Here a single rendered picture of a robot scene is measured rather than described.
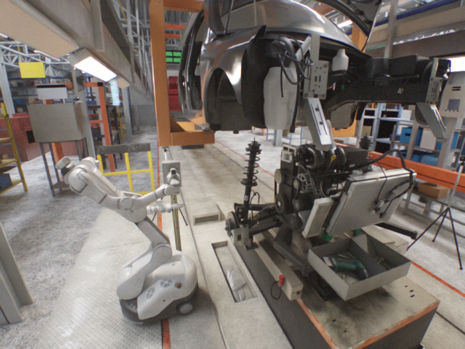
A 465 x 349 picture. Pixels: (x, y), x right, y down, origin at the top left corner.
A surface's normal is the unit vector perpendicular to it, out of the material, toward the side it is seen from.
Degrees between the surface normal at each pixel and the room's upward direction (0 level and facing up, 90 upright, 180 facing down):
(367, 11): 114
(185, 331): 0
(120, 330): 0
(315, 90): 90
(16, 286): 90
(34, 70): 90
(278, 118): 90
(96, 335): 0
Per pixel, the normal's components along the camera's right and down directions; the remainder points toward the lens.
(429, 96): 0.32, 0.29
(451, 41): -0.95, 0.10
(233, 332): 0.00, -0.95
